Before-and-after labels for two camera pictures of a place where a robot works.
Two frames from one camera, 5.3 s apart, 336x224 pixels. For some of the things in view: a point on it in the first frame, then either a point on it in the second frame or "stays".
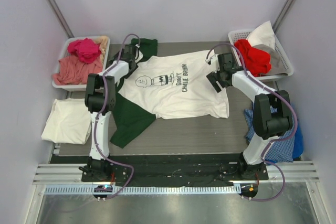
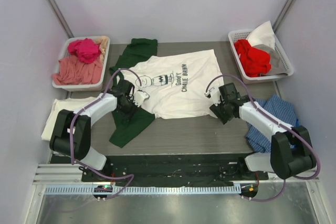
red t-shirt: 257,61 stays
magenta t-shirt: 87,51 stays
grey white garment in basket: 263,39 stays
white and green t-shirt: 167,85 stays
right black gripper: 219,77 → 219,111
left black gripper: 128,51 → 128,107
